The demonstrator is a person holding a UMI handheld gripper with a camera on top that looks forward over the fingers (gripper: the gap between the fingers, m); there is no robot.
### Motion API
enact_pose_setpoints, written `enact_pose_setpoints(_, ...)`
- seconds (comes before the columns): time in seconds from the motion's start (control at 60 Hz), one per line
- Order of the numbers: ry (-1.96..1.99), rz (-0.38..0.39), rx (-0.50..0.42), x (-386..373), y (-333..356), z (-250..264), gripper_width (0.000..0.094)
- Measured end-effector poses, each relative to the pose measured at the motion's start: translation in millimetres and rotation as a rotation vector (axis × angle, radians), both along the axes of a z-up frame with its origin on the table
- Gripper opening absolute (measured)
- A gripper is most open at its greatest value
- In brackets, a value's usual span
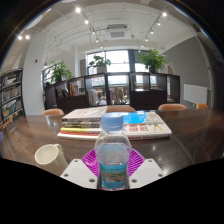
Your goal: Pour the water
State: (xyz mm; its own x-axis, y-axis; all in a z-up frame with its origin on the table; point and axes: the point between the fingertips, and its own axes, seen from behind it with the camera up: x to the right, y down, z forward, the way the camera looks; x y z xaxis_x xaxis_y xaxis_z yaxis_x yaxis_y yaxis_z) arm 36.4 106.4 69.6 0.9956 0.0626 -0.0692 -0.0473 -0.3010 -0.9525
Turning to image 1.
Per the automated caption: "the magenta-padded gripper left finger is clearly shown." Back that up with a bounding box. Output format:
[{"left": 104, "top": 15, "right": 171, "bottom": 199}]
[{"left": 59, "top": 148, "right": 101, "bottom": 190}]

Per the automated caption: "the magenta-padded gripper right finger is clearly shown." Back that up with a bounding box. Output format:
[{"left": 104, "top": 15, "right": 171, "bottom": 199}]
[{"left": 127, "top": 148, "right": 165, "bottom": 190}]

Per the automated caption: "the clear water bottle blue cap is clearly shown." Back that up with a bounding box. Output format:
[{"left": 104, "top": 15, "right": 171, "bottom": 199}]
[{"left": 94, "top": 112, "right": 133, "bottom": 191}]

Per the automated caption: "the cream ceramic cup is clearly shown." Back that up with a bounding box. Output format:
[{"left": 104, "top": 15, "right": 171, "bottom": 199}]
[{"left": 34, "top": 143, "right": 69, "bottom": 177}]

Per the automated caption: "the white book with red spine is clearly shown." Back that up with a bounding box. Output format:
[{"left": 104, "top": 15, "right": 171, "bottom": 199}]
[{"left": 56, "top": 131, "right": 101, "bottom": 141}]

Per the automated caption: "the white book with red lettering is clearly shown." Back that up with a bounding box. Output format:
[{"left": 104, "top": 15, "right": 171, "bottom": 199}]
[{"left": 123, "top": 122, "right": 173, "bottom": 141}]

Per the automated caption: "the yellow-spined book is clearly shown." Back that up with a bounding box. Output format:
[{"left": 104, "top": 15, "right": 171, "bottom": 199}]
[{"left": 59, "top": 126, "right": 101, "bottom": 135}]

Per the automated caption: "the dark-spined book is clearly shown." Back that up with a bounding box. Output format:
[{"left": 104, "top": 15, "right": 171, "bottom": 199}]
[{"left": 61, "top": 120, "right": 102, "bottom": 129}]

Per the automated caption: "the blue-covered book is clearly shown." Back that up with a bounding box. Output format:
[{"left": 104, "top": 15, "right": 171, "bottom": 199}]
[{"left": 121, "top": 111, "right": 165, "bottom": 126}]

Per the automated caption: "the white-covered book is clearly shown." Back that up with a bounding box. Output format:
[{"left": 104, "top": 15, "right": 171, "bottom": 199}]
[{"left": 61, "top": 106, "right": 108, "bottom": 123}]

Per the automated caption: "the low dark shelf unit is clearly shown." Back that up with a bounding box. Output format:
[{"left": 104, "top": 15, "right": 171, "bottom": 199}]
[{"left": 44, "top": 72, "right": 181, "bottom": 115}]

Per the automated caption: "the tall bookshelf with books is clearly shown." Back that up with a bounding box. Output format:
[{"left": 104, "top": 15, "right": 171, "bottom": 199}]
[{"left": 0, "top": 68, "right": 25, "bottom": 130}]

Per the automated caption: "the potted green plant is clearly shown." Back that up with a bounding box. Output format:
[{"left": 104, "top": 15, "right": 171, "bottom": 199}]
[{"left": 49, "top": 61, "right": 73, "bottom": 84}]

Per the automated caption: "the green plant in white pot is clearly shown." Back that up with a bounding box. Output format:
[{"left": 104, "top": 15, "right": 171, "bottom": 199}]
[{"left": 87, "top": 54, "right": 112, "bottom": 75}]

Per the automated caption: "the green plant in dark pot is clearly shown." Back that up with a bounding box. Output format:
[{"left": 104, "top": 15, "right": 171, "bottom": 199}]
[{"left": 137, "top": 48, "right": 168, "bottom": 74}]

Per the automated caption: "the ceiling air conditioner unit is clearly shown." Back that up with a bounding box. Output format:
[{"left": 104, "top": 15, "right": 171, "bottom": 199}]
[{"left": 106, "top": 23, "right": 130, "bottom": 41}]

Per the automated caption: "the group of ceiling spotlights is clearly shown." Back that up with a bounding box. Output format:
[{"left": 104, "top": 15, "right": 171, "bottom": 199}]
[{"left": 17, "top": 6, "right": 168, "bottom": 52}]

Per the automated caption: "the white wall panel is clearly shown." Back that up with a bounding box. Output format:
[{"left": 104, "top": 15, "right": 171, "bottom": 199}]
[{"left": 183, "top": 83, "right": 210, "bottom": 105}]

